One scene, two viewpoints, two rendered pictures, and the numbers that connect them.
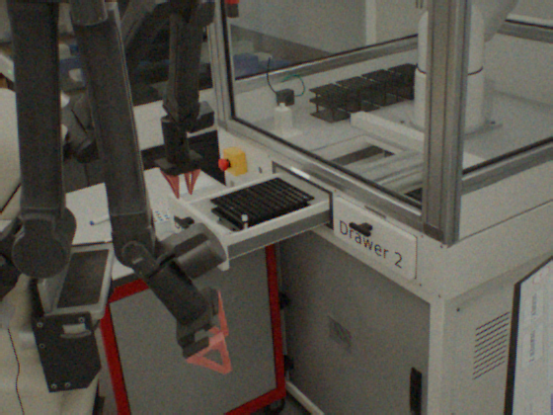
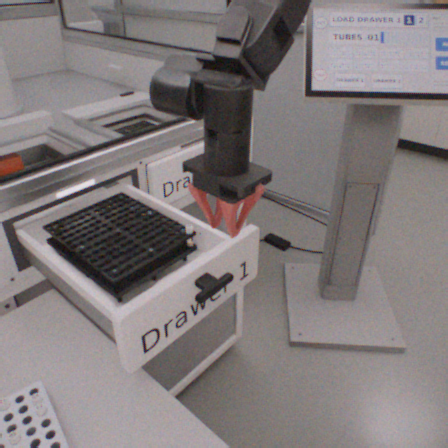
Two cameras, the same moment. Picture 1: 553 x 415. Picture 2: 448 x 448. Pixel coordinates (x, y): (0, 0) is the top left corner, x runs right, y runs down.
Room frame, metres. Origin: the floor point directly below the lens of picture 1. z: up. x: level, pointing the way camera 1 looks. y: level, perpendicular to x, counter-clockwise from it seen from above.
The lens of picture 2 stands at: (1.73, 0.68, 1.31)
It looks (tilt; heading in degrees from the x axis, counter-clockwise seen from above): 33 degrees down; 254
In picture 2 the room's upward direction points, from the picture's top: straight up
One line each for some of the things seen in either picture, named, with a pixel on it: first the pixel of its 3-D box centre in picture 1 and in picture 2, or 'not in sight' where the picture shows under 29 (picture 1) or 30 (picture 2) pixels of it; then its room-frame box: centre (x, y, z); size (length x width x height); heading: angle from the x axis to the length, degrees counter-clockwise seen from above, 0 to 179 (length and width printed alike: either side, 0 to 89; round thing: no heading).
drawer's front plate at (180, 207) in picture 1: (197, 229); (197, 291); (1.64, 0.21, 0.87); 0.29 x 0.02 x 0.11; 32
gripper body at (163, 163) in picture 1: (177, 151); (227, 153); (1.59, 0.23, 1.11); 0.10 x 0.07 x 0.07; 122
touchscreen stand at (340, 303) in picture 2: not in sight; (357, 208); (0.86, -0.46, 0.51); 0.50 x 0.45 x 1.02; 69
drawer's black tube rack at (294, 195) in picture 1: (262, 208); (120, 243); (1.74, 0.04, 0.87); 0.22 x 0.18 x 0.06; 122
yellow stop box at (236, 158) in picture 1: (233, 161); not in sight; (2.08, 0.12, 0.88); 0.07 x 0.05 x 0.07; 32
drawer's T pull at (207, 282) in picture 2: (186, 221); (208, 283); (1.62, 0.23, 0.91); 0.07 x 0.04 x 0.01; 32
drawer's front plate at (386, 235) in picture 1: (371, 236); (196, 167); (1.54, -0.23, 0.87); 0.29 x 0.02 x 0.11; 32
